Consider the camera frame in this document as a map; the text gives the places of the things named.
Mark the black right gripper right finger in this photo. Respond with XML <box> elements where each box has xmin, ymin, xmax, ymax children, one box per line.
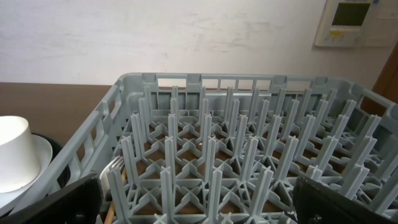
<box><xmin>292</xmin><ymin>177</ymin><xmax>394</xmax><ymax>224</ymax></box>

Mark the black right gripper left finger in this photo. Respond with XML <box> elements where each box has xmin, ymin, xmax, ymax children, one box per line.
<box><xmin>1</xmin><ymin>174</ymin><xmax>103</xmax><ymax>224</ymax></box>

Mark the pale grey round plate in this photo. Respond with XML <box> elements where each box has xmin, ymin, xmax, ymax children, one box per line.
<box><xmin>1</xmin><ymin>134</ymin><xmax>53</xmax><ymax>215</ymax></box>

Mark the cream white cup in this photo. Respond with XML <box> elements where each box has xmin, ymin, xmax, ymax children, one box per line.
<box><xmin>1</xmin><ymin>116</ymin><xmax>40</xmax><ymax>193</ymax></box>

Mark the grey plastic dishwasher rack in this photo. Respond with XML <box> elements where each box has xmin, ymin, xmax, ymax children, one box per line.
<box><xmin>5</xmin><ymin>73</ymin><xmax>397</xmax><ymax>223</ymax></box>

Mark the wooden chopstick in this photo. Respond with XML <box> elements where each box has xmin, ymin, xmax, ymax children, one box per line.
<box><xmin>104</xmin><ymin>169</ymin><xmax>127</xmax><ymax>224</ymax></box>

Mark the silver metal fork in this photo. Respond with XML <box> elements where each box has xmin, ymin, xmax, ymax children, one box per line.
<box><xmin>99</xmin><ymin>156</ymin><xmax>125</xmax><ymax>197</ymax></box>

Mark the white wall control panel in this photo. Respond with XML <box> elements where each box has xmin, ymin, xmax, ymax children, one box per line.
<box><xmin>314</xmin><ymin>0</ymin><xmax>397</xmax><ymax>48</ymax></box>

